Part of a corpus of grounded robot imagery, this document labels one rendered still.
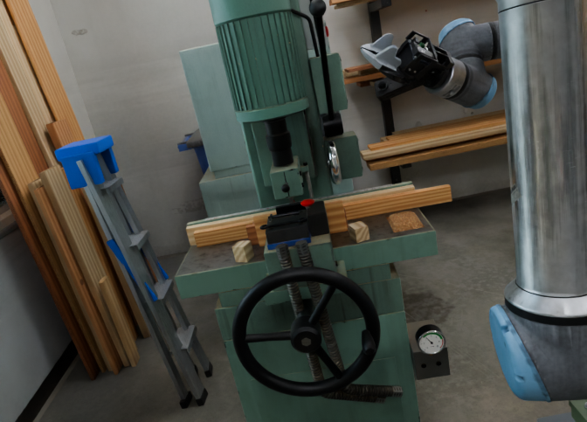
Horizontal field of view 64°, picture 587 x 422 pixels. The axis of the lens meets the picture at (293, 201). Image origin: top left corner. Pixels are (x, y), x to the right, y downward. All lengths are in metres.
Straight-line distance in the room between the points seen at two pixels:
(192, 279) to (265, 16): 0.60
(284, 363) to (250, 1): 0.83
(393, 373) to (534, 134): 0.73
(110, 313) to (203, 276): 1.40
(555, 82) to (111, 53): 3.15
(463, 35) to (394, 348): 0.77
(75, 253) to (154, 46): 1.65
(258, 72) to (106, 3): 2.60
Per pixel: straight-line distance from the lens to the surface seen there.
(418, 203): 1.22
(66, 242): 2.39
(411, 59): 1.05
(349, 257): 1.07
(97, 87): 3.62
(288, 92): 1.07
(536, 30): 0.71
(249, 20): 1.05
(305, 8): 1.40
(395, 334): 1.19
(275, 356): 1.20
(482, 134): 3.22
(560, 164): 0.72
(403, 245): 1.08
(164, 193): 3.64
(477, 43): 1.27
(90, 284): 2.45
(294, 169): 1.11
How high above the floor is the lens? 1.34
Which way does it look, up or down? 18 degrees down
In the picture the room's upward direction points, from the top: 12 degrees counter-clockwise
